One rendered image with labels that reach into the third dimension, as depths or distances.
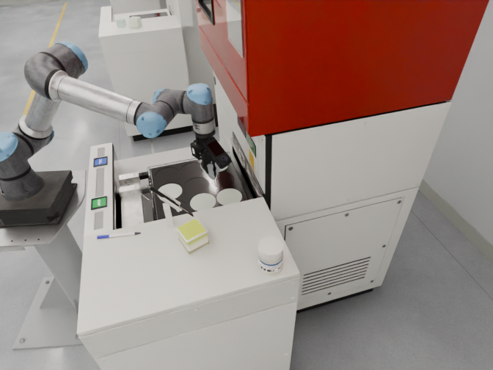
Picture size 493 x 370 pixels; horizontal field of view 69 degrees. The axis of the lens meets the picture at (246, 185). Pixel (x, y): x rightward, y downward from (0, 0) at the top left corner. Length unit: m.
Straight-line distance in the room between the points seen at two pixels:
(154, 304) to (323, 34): 0.87
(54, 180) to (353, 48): 1.26
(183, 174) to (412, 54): 0.95
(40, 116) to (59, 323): 1.23
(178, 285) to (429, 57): 1.03
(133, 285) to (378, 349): 1.39
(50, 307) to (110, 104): 1.54
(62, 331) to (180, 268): 1.29
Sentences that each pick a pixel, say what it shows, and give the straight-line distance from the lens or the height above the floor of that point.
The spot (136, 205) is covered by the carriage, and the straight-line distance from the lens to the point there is 1.46.
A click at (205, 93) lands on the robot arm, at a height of 1.34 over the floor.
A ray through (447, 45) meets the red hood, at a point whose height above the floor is 1.43.
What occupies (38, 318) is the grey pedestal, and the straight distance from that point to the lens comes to 2.41.
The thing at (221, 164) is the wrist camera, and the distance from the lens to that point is 1.20.
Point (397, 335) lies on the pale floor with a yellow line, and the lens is 2.17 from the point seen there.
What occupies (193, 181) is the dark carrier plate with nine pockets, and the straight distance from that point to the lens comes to 1.48.
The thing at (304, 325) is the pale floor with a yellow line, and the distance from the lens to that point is 2.09.
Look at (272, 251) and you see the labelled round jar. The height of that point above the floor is 1.06.
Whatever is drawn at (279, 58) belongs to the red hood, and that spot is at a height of 1.46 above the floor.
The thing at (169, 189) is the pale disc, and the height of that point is 0.90.
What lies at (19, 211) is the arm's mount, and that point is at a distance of 1.61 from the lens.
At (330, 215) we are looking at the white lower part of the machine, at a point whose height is 0.78.
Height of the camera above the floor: 1.84
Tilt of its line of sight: 41 degrees down
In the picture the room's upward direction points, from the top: 2 degrees counter-clockwise
